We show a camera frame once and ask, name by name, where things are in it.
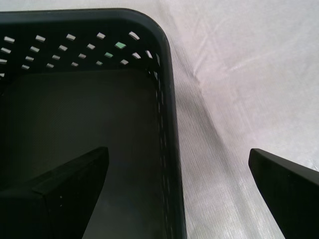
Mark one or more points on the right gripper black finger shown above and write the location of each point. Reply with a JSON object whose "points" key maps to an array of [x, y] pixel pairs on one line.
{"points": [[62, 204], [294, 199]]}

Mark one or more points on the black perforated plastic basket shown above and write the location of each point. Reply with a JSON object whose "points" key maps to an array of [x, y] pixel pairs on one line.
{"points": [[74, 112]]}

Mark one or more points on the white translucent table cover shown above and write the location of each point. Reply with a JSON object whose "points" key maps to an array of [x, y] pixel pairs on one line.
{"points": [[249, 74]]}

